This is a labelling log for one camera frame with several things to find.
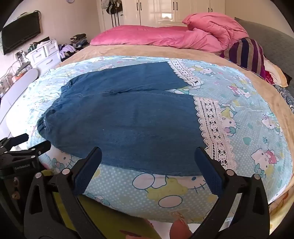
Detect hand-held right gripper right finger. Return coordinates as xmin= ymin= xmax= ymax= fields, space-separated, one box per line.
xmin=191 ymin=146 xmax=270 ymax=239

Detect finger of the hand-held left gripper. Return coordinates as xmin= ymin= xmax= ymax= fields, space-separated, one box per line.
xmin=9 ymin=141 xmax=51 ymax=162
xmin=0 ymin=134 xmax=29 ymax=151

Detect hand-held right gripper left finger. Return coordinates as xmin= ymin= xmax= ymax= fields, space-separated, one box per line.
xmin=24 ymin=146 xmax=108 ymax=239

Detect blue denim pants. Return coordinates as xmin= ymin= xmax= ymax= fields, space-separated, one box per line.
xmin=37 ymin=61 xmax=238 ymax=177

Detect person's right hand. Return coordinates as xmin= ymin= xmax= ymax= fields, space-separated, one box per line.
xmin=169 ymin=221 xmax=192 ymax=239

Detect light blue cartoon printed blanket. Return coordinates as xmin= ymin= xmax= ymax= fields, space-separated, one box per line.
xmin=5 ymin=56 xmax=287 ymax=224

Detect white padded footboard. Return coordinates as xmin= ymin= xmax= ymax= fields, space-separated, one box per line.
xmin=0 ymin=68 xmax=38 ymax=140

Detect cluttered side table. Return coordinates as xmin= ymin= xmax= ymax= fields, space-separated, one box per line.
xmin=0 ymin=51 xmax=31 ymax=92

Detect yellow printed blanket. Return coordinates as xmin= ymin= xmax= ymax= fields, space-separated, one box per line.
xmin=268 ymin=188 xmax=292 ymax=230

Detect white drawer dresser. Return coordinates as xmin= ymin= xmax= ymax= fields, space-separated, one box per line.
xmin=25 ymin=39 xmax=61 ymax=76

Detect lilac cloth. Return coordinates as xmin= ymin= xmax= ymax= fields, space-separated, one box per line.
xmin=58 ymin=45 xmax=76 ymax=58

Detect dark blue patterned cloth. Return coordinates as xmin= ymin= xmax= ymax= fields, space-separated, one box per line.
xmin=274 ymin=85 xmax=294 ymax=111

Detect magenta cloth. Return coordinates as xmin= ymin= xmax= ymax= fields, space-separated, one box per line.
xmin=262 ymin=69 xmax=275 ymax=85

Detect peach cloth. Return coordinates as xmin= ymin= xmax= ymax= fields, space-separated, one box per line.
xmin=264 ymin=57 xmax=288 ymax=88

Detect dark clothes pile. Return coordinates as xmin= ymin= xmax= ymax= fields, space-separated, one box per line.
xmin=69 ymin=33 xmax=89 ymax=47

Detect purple striped pillow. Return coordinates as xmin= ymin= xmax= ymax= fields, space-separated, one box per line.
xmin=220 ymin=38 xmax=267 ymax=77

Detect pink duvet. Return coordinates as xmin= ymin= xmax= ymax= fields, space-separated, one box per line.
xmin=89 ymin=13 xmax=250 ymax=52

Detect grey padded headboard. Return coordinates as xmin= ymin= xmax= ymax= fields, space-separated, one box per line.
xmin=234 ymin=17 xmax=294 ymax=85

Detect coat rack with bags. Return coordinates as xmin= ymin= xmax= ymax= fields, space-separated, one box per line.
xmin=101 ymin=0 xmax=124 ymax=30

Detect white wardrobe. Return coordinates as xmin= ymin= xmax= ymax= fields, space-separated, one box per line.
xmin=122 ymin=0 xmax=227 ymax=27

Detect black wall television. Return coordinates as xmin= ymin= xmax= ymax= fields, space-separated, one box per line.
xmin=0 ymin=10 xmax=41 ymax=56

